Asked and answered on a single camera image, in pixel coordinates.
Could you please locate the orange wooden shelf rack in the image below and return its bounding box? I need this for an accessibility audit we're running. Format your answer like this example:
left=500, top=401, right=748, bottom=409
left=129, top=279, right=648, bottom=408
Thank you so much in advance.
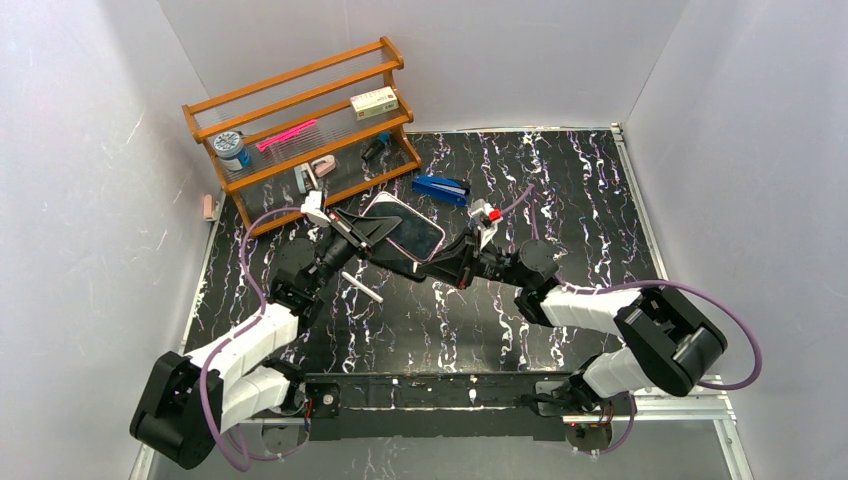
left=182, top=36, right=421, bottom=224

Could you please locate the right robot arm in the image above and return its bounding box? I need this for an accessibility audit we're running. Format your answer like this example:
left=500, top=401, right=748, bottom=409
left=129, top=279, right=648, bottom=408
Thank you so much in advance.
left=414, top=230, right=728, bottom=411

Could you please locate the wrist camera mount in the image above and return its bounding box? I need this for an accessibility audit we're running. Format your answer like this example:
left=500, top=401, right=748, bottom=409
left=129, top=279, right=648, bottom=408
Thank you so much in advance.
left=469, top=199, right=502, bottom=249
left=300, top=190, right=331, bottom=228

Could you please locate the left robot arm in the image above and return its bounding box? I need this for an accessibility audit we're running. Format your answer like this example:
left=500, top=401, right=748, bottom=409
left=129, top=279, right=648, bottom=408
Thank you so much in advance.
left=129, top=209, right=402, bottom=471

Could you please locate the pink comb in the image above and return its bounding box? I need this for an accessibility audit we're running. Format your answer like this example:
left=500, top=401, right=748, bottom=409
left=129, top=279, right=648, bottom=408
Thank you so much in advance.
left=256, top=119, right=317, bottom=152

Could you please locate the blue stapler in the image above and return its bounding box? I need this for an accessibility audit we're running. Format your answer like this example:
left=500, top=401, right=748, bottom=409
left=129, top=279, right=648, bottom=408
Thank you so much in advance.
left=412, top=175, right=470, bottom=207

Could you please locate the purple cable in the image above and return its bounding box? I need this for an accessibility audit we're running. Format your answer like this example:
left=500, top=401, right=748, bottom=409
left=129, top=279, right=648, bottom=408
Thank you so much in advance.
left=198, top=207, right=313, bottom=473
left=496, top=184, right=764, bottom=455

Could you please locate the white acrylic marker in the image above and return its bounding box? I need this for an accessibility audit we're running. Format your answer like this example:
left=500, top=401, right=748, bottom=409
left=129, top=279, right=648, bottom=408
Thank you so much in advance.
left=341, top=271, right=384, bottom=304

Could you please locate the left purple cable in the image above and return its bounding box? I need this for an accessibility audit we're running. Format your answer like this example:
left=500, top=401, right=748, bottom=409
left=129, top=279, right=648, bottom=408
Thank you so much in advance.
left=198, top=207, right=313, bottom=473

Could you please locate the pink eraser on wall edge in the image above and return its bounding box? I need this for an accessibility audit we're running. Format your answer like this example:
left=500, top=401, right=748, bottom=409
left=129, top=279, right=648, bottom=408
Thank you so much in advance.
left=202, top=194, right=218, bottom=222

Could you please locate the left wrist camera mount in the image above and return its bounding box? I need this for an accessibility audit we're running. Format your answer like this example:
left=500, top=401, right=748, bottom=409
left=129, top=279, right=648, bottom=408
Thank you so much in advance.
left=300, top=190, right=331, bottom=228

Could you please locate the pink phone case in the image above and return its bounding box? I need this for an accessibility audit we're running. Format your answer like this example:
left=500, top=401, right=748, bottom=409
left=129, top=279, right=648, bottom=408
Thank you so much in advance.
left=362, top=192, right=446, bottom=262

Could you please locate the blue lidded jar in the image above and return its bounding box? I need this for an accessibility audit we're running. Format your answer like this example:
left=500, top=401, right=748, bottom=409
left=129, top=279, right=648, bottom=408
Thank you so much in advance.
left=212, top=131, right=252, bottom=172

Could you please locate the black cased phone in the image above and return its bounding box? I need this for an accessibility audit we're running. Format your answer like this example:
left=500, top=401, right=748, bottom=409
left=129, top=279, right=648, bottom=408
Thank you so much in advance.
left=369, top=245, right=427, bottom=283

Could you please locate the white red cardboard box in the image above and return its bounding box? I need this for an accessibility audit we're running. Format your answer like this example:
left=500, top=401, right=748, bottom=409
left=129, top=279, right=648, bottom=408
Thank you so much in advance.
left=349, top=86, right=399, bottom=121

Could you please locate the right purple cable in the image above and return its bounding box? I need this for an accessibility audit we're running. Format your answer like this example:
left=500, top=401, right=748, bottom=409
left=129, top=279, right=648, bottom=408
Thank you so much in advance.
left=496, top=184, right=764, bottom=455

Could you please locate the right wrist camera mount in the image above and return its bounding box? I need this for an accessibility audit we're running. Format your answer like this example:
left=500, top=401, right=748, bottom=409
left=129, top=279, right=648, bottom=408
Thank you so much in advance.
left=469, top=199, right=502, bottom=249

